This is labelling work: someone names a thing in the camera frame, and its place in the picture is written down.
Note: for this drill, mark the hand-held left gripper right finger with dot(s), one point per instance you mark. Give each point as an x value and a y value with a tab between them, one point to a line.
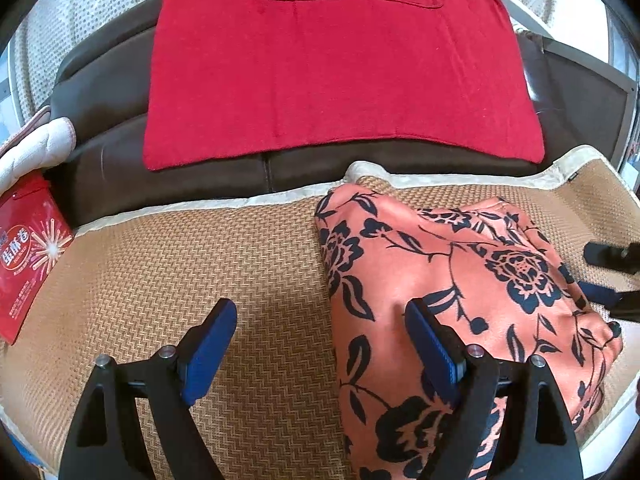
430	345

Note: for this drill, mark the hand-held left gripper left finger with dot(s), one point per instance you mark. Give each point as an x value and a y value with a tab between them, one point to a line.
210	350

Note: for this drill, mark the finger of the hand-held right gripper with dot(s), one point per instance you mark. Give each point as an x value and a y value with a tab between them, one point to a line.
612	300
607	255

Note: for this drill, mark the orange floral garment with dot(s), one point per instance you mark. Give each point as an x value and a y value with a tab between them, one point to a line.
415	270

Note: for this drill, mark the woven straw mat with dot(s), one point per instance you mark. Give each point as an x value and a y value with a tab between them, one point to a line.
175	260

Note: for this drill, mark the red printed snack box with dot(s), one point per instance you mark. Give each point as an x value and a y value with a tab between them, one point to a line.
27	260

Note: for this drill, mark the brown leather sofa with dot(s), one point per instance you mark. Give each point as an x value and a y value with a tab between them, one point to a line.
115	160

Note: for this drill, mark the white quilted cushion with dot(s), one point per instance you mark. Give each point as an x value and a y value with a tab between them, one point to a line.
35	145

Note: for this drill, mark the red towel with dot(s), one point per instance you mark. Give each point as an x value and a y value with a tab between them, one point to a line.
325	75

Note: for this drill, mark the grey metal frame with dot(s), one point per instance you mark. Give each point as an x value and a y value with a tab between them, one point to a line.
590	60

